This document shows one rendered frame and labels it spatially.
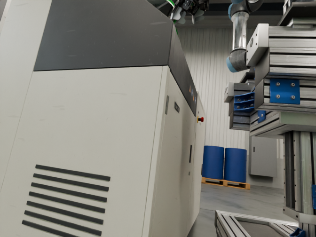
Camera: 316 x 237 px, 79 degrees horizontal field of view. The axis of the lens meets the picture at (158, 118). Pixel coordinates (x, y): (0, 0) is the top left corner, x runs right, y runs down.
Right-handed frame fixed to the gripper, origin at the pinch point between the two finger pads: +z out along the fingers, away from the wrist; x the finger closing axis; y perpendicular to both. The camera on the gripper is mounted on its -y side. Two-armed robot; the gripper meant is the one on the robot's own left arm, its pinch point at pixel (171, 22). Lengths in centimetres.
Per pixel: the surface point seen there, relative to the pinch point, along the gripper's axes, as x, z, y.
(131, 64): -39, 19, 29
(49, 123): -52, 52, 22
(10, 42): -55, 48, -28
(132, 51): -37.8, 15.4, 25.2
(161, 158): -37, 33, 58
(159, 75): -36, 15, 39
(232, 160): 455, 177, 35
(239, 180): 451, 201, 83
